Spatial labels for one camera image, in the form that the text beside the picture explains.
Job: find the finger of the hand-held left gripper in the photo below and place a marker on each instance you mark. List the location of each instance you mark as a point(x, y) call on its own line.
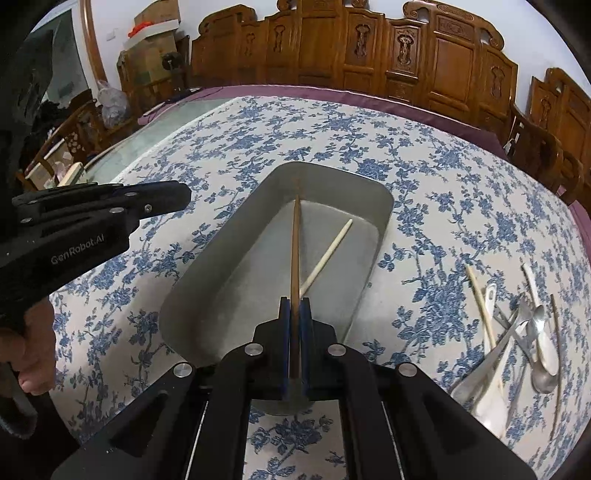
point(161, 196)

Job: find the metal fork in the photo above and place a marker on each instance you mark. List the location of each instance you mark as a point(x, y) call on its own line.
point(503, 319)
point(489, 360)

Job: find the metal spoon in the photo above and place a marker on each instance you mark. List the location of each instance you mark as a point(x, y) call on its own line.
point(545, 381)

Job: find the cream chopstick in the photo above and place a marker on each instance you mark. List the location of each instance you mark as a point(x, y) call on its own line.
point(480, 304)
point(330, 251)

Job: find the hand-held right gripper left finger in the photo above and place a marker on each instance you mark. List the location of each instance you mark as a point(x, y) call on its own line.
point(285, 344)

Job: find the person's left hand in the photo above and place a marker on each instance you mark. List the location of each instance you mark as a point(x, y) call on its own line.
point(37, 355)

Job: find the clear plastic bag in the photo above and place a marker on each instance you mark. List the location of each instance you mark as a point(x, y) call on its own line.
point(113, 104)

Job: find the brown wooden chopstick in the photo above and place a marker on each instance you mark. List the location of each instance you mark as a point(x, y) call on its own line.
point(555, 350)
point(295, 249)

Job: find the round wooden frame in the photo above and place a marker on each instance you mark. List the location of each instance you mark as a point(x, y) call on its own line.
point(93, 46)

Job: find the dark cloth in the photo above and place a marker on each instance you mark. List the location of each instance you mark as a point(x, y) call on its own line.
point(27, 106)

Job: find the carved wooden screen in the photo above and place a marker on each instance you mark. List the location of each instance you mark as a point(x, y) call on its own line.
point(351, 46)

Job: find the wooden chair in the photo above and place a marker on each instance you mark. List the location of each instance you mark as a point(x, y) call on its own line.
point(572, 180)
point(535, 147)
point(69, 134)

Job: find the small carved wooden panel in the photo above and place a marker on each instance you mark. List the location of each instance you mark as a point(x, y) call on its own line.
point(563, 110)

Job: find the white lidded cardboard box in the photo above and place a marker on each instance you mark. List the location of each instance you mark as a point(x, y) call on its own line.
point(157, 11)

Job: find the grey metal tray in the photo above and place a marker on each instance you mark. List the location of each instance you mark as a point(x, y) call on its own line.
point(231, 286)

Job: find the blue floral tablecloth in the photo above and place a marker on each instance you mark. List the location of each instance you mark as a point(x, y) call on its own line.
point(415, 184)

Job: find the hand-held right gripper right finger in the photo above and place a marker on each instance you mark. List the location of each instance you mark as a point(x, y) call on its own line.
point(304, 344)

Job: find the small black fan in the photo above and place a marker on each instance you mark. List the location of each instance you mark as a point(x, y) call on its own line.
point(171, 62)

